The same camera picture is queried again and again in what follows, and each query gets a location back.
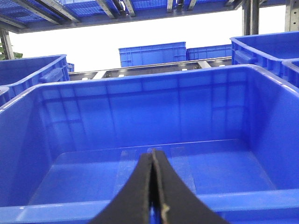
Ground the blue crate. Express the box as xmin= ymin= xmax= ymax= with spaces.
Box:
xmin=119 ymin=42 xmax=186 ymax=67
xmin=186 ymin=44 xmax=232 ymax=61

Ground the blue plastic bin left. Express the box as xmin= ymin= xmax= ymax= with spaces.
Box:
xmin=0 ymin=55 xmax=70 ymax=105

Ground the overhead metal shelf rack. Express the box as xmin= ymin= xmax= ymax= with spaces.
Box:
xmin=0 ymin=0 xmax=299 ymax=35

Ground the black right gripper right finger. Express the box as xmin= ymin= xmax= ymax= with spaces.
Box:
xmin=152 ymin=149 xmax=228 ymax=224

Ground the far blue crate right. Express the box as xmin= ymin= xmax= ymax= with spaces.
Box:
xmin=186 ymin=44 xmax=232 ymax=61

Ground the blue plastic bin right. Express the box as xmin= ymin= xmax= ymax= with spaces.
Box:
xmin=0 ymin=64 xmax=299 ymax=224

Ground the far blue crate left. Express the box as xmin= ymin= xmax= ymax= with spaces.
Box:
xmin=119 ymin=42 xmax=186 ymax=67

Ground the blue plastic bin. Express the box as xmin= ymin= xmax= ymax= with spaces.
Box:
xmin=0 ymin=64 xmax=299 ymax=224
xmin=0 ymin=55 xmax=70 ymax=105

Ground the blue bin rear right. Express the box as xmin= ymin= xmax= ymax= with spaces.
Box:
xmin=230 ymin=31 xmax=299 ymax=87

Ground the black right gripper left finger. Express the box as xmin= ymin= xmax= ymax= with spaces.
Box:
xmin=90 ymin=153 xmax=153 ymax=224

